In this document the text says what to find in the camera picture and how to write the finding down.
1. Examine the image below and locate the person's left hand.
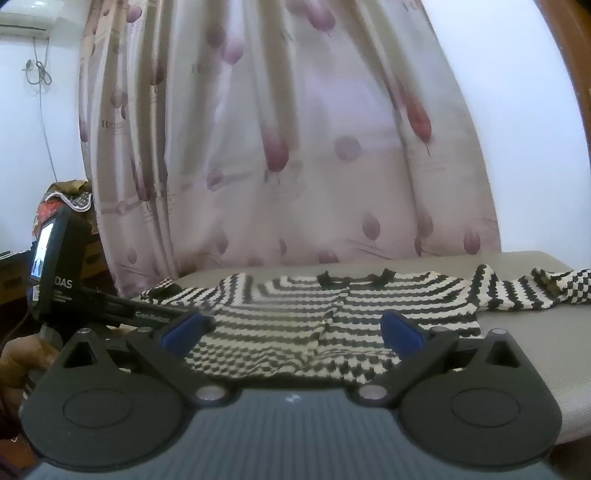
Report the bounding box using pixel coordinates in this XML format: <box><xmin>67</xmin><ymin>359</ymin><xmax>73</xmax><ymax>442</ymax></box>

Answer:
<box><xmin>1</xmin><ymin>335</ymin><xmax>58</xmax><ymax>440</ymax></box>

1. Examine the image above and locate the white wall air conditioner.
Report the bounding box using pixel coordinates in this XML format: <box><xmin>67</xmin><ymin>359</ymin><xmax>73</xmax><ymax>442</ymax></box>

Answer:
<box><xmin>1</xmin><ymin>0</ymin><xmax>64</xmax><ymax>37</ymax></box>

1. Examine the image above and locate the brown wooden door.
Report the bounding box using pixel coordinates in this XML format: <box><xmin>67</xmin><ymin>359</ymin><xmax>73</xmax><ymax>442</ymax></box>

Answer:
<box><xmin>536</xmin><ymin>0</ymin><xmax>591</xmax><ymax>145</ymax></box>

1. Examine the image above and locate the black white striped knit sweater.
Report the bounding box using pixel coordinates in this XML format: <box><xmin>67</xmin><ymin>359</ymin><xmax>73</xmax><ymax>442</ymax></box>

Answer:
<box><xmin>139</xmin><ymin>264</ymin><xmax>590</xmax><ymax>384</ymax></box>

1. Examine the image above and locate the pink leaf-print curtain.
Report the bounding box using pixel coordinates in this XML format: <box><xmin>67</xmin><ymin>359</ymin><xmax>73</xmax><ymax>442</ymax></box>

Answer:
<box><xmin>79</xmin><ymin>1</ymin><xmax>501</xmax><ymax>296</ymax></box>

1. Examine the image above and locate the red floral folded blanket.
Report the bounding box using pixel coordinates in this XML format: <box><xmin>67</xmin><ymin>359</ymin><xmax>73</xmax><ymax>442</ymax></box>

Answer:
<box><xmin>32</xmin><ymin>180</ymin><xmax>94</xmax><ymax>240</ymax></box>

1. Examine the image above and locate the dark power cable on wall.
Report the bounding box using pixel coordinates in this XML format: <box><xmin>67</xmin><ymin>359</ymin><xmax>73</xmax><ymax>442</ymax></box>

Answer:
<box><xmin>21</xmin><ymin>35</ymin><xmax>60</xmax><ymax>183</ymax></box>

